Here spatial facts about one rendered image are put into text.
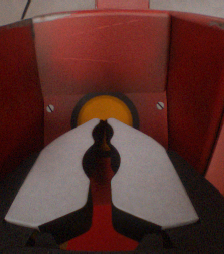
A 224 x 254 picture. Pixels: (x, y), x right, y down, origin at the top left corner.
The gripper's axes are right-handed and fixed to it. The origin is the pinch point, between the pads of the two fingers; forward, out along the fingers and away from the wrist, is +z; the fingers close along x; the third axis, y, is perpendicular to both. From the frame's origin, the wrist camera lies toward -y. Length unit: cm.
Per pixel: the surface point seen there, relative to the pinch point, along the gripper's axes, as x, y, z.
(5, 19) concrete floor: -43, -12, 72
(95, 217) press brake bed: -2.3, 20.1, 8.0
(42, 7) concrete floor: -26, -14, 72
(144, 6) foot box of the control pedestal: 12, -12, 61
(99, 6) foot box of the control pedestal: -3, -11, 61
